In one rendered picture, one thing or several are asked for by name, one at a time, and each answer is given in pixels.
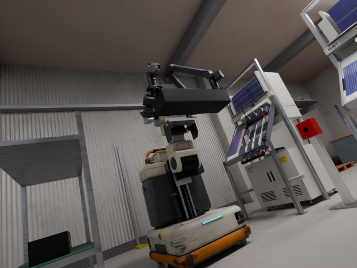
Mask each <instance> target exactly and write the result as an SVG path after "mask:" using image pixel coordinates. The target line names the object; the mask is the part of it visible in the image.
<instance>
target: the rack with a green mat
mask: <svg viewBox="0 0 357 268"><path fill-rule="evenodd" d="M75 116H76V123H77V127H78V134H77V135H66V136H54V137H43V138H31V139H20V140H8V141H0V168H1V169H2V170H3V171H5V172H6V173H7V174H8V175H9V176H10V177H11V178H12V179H13V180H14V181H16V182H17V183H18V184H19V185H20V186H21V194H22V222H23V251H24V264H23V265H21V266H19V267H17V268H58V267H61V266H63V265H66V264H69V263H72V262H74V261H77V260H79V259H82V258H85V257H88V256H89V264H90V268H95V267H94V260H93V254H95V255H96V262H97V268H105V266H104V259H103V252H102V248H101V241H100V234H99V227H98V220H97V213H96V207H95V200H94V193H93V188H92V182H91V175H90V168H89V161H88V154H87V148H86V141H85V136H84V129H83V123H82V116H81V111H78V112H75ZM82 165H83V172H84V179H85V184H86V191H87V199H88V206H89V213H90V221H91V228H92V236H93V242H91V240H90V232H89V224H88V217H87V209H86V202H85V197H84V190H83V182H82ZM75 177H78V179H79V187H80V195H81V203H82V211H83V219H84V227H85V232H86V240H87V242H86V243H84V244H80V245H77V246H74V247H72V249H71V251H70V253H69V254H67V255H64V256H61V257H58V258H55V259H53V260H50V261H47V262H44V263H41V264H38V265H35V266H33V267H29V258H28V242H29V231H28V208H27V186H33V185H38V184H42V183H48V182H53V181H58V180H64V179H69V178H75Z"/></svg>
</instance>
